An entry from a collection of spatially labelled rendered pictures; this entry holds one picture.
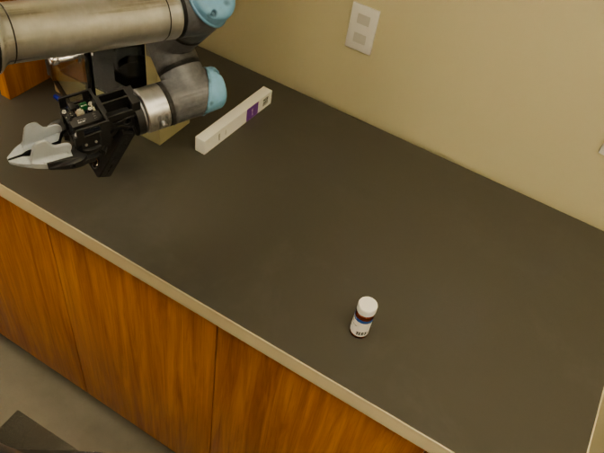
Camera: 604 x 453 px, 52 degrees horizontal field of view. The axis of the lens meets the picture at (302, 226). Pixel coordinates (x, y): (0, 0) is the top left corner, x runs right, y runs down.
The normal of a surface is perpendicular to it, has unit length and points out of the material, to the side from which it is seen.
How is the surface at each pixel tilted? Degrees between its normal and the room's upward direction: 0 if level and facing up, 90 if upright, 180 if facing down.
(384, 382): 1
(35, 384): 0
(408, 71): 90
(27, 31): 64
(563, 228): 0
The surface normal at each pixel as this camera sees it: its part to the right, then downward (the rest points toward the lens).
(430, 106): -0.50, 0.58
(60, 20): 0.62, -0.01
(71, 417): 0.13, -0.68
